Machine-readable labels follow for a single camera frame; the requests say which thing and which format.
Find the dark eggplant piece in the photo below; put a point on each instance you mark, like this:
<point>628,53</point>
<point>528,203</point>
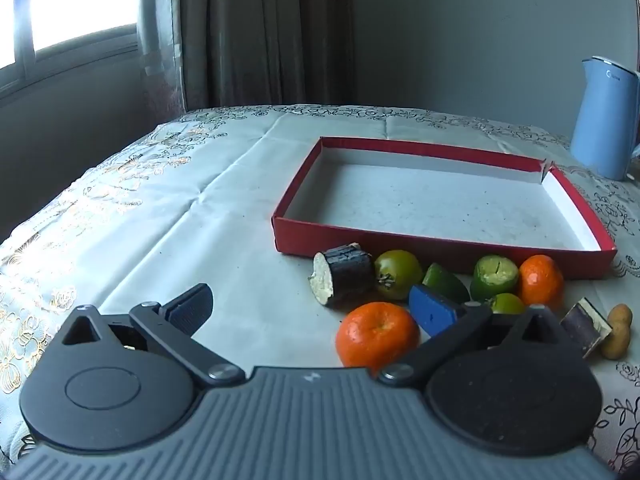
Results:
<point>350,272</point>

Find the orange tangerine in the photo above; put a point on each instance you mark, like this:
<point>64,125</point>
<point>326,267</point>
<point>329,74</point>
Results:
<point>375,335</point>
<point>540,280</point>

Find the brown patterned curtain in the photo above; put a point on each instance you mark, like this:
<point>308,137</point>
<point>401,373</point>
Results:
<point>265,35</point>

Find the sheer embroidered curtain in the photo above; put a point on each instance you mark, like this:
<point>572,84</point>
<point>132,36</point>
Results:
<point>157,50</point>

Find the window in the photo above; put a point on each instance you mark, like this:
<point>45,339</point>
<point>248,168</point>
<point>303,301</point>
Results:
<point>75,5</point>

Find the green tomato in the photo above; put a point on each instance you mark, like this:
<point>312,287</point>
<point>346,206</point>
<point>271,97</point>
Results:
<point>400,272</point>
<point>507,302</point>

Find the green cucumber piece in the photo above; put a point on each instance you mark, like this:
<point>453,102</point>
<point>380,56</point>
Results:
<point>445,282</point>

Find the red cardboard box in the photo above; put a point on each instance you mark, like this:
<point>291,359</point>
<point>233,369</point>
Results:
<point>425,200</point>

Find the green cucumber piece bitten end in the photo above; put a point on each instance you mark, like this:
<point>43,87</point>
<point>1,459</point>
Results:
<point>492,275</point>

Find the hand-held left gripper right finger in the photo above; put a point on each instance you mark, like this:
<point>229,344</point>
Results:
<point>432,312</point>

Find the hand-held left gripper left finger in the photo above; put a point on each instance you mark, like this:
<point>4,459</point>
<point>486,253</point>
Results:
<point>192,306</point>

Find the blue electric kettle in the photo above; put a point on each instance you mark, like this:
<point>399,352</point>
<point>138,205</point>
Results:
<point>602,120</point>

